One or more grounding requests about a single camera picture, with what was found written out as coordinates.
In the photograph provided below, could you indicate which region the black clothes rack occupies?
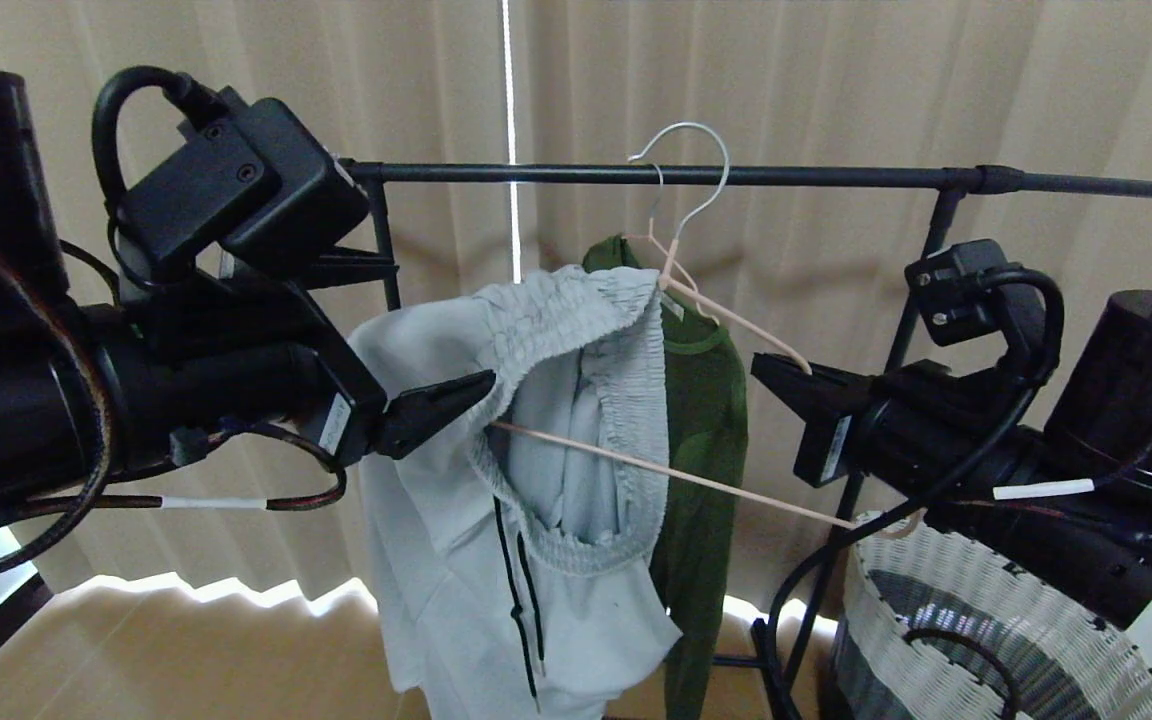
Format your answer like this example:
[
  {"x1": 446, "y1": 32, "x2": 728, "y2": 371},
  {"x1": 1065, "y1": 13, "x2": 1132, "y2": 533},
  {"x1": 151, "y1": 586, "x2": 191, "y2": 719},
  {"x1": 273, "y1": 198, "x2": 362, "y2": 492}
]
[{"x1": 341, "y1": 160, "x2": 1152, "y2": 720}]

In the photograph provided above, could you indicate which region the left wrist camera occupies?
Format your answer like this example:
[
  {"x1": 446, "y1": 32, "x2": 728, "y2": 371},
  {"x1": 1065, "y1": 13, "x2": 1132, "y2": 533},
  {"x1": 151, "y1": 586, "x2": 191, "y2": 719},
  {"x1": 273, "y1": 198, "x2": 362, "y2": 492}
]
[{"x1": 116, "y1": 97, "x2": 372, "y2": 341}]

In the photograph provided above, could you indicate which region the pale grey garment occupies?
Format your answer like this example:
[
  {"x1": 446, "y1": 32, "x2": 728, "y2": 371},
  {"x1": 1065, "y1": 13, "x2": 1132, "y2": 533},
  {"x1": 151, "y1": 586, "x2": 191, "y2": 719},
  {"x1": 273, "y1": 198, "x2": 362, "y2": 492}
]
[{"x1": 346, "y1": 265, "x2": 684, "y2": 720}]

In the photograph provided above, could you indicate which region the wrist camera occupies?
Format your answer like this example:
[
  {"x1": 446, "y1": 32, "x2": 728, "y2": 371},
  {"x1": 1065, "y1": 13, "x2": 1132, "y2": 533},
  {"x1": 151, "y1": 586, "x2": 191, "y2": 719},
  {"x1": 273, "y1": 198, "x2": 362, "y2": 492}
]
[
  {"x1": 904, "y1": 240, "x2": 1049, "y2": 391},
  {"x1": 116, "y1": 97, "x2": 372, "y2": 341}
]

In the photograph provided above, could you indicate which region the beige curtain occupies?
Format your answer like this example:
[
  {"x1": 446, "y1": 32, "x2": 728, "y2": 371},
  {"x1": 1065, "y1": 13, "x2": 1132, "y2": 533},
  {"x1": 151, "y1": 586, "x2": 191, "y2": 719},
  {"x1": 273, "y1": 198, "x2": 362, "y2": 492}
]
[{"x1": 0, "y1": 0, "x2": 1152, "y2": 616}]

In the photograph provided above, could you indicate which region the white laundry basket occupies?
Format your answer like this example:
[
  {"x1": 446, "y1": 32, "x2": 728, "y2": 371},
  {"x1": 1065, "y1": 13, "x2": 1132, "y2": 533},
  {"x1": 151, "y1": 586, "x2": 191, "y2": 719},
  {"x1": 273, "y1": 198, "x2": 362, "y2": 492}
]
[{"x1": 824, "y1": 510, "x2": 1152, "y2": 720}]

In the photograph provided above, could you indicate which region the pink clothes hanger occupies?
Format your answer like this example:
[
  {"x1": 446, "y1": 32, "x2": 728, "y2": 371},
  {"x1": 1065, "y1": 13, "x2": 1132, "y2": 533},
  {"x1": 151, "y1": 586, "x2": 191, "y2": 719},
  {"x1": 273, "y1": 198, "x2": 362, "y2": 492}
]
[
  {"x1": 624, "y1": 162, "x2": 727, "y2": 326},
  {"x1": 489, "y1": 122, "x2": 927, "y2": 541}
]

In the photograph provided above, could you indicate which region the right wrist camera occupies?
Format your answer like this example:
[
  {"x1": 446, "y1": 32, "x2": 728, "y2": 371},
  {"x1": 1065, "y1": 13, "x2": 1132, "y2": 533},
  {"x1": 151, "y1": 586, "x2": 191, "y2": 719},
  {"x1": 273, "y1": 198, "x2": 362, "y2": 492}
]
[{"x1": 904, "y1": 240, "x2": 1049, "y2": 391}]

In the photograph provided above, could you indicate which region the green printed shirt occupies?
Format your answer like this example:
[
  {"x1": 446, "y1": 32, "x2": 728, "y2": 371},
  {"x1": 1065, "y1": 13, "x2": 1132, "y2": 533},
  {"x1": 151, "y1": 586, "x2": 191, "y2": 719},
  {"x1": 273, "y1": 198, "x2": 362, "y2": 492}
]
[{"x1": 581, "y1": 235, "x2": 750, "y2": 720}]

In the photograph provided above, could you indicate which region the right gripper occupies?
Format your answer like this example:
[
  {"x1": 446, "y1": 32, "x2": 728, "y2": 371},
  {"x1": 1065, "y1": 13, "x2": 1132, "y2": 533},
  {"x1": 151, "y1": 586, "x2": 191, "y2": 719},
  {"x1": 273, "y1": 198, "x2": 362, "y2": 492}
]
[{"x1": 794, "y1": 365, "x2": 1037, "y2": 501}]

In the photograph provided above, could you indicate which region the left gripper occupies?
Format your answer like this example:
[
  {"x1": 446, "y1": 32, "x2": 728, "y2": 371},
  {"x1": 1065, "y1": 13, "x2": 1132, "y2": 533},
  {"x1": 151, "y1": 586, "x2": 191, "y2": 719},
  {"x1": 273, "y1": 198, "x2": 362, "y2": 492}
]
[{"x1": 0, "y1": 250, "x2": 497, "y2": 531}]

